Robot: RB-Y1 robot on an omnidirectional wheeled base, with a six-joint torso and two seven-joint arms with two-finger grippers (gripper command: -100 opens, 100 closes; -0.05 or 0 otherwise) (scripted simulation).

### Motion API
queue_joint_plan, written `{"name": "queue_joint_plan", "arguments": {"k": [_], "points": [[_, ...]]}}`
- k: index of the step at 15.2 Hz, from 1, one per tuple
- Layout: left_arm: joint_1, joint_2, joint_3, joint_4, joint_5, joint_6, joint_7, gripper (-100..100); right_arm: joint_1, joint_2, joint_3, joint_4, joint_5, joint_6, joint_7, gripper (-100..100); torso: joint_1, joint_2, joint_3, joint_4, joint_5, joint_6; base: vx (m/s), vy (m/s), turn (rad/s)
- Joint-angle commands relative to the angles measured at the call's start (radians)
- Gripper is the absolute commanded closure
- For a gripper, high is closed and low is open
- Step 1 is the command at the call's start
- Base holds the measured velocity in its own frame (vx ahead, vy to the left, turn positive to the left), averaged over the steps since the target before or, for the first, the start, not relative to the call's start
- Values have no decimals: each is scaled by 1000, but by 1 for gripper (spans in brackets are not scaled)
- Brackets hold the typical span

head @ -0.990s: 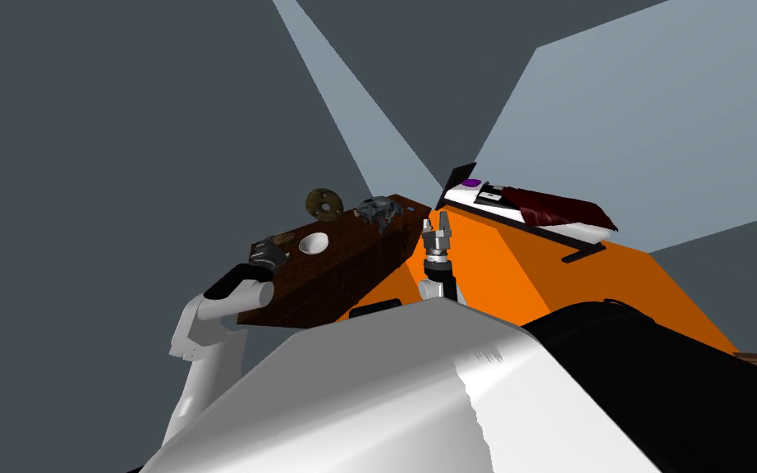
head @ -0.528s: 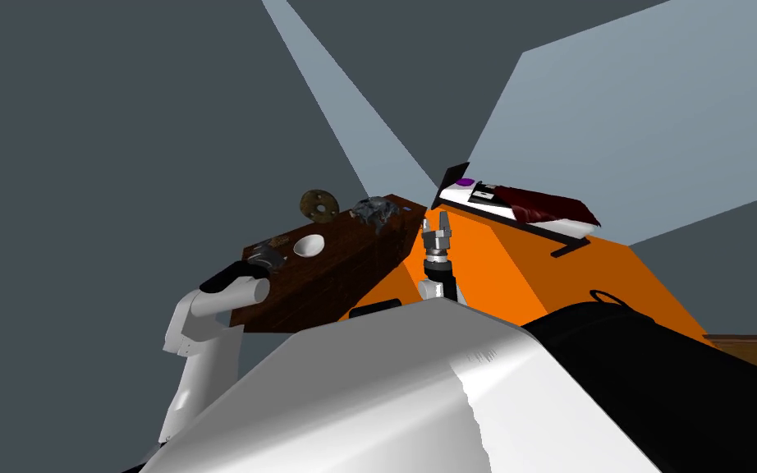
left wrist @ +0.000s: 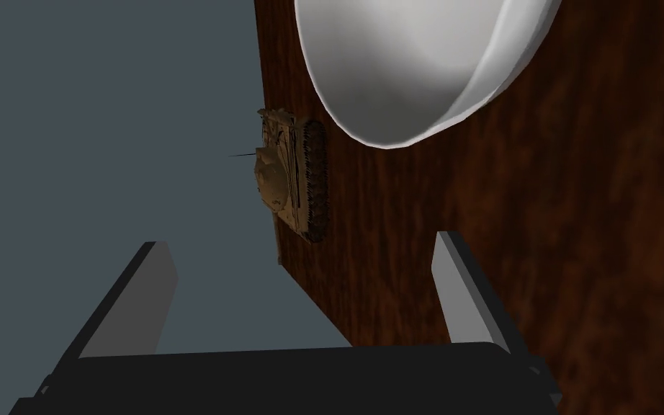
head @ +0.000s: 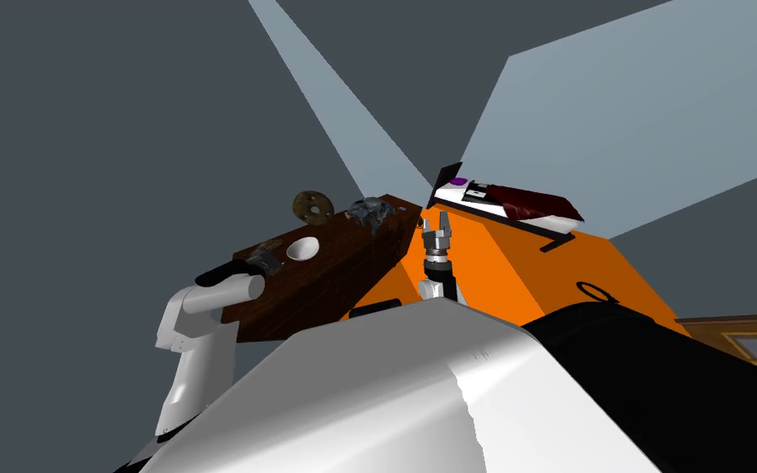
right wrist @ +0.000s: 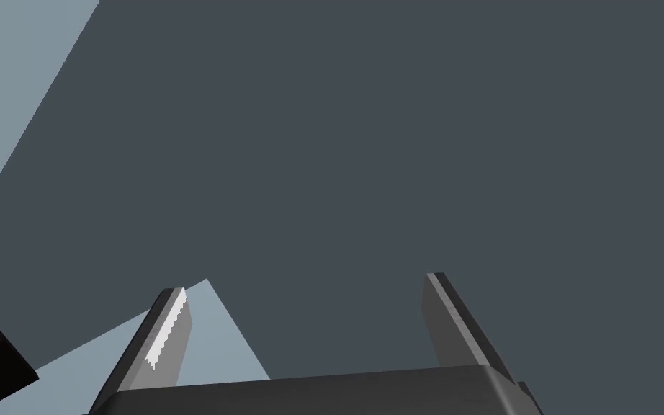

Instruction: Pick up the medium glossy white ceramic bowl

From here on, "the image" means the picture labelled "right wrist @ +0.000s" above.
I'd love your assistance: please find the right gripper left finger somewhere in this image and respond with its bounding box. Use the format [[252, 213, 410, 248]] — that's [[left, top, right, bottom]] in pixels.
[[114, 286, 194, 393]]

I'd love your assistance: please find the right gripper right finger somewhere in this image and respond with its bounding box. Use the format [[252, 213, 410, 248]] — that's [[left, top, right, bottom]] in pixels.
[[421, 272, 503, 370]]

